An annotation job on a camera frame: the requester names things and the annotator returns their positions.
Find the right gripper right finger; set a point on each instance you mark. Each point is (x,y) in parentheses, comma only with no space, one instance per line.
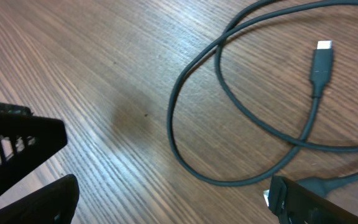
(304,201)

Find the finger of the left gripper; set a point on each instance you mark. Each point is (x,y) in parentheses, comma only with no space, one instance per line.
(15,109)
(25,143)

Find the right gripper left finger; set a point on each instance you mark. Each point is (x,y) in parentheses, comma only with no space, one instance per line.
(54,203)

